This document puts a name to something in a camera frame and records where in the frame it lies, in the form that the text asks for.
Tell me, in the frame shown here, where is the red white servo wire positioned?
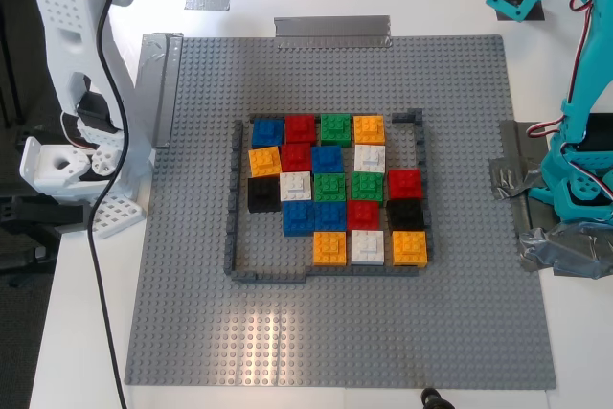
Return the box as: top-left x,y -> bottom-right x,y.
568,0 -> 600,103
526,114 -> 567,138

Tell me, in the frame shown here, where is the red lego cube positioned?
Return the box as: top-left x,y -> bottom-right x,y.
346,198 -> 381,232
280,142 -> 314,174
284,114 -> 317,145
387,168 -> 424,200

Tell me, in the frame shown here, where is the black table clamp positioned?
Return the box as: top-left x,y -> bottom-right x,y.
0,195 -> 92,276

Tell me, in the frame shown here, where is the angled dark grey brick wall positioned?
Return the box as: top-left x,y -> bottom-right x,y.
391,109 -> 427,167

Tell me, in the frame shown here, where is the white lego cube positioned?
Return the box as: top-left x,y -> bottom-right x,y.
279,170 -> 314,203
351,229 -> 386,266
352,143 -> 387,173

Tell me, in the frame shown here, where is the black stand knob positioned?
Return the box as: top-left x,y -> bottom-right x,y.
420,386 -> 457,409

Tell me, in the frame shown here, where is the flat grey tape patch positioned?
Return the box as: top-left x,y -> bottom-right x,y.
499,119 -> 556,238

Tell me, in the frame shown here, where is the grey studded lego baseplate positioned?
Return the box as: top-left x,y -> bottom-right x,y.
124,34 -> 557,390

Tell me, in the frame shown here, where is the black lego cube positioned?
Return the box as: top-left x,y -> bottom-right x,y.
246,176 -> 283,214
385,197 -> 426,233

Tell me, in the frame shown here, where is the long dark grey brick wall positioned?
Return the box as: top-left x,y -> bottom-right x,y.
232,265 -> 421,284
225,119 -> 246,281

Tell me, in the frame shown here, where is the grey duct tape strip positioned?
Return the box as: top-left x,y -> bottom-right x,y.
273,14 -> 394,51
141,32 -> 186,149

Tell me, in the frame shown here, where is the crumpled grey tape wad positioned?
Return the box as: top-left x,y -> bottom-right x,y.
488,156 -> 547,203
515,220 -> 613,282

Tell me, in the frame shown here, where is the orange lego cube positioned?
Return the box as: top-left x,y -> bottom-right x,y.
312,230 -> 348,266
352,114 -> 387,146
391,230 -> 429,268
247,145 -> 283,179

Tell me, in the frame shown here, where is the black usb cable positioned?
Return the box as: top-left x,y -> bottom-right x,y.
87,0 -> 143,409

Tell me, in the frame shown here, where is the green lego cube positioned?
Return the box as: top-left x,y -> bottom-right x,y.
319,112 -> 352,147
313,172 -> 348,203
351,170 -> 386,203

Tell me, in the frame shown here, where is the blue lego cube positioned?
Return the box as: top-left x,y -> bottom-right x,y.
314,200 -> 348,232
251,118 -> 286,149
282,200 -> 317,237
310,144 -> 345,174

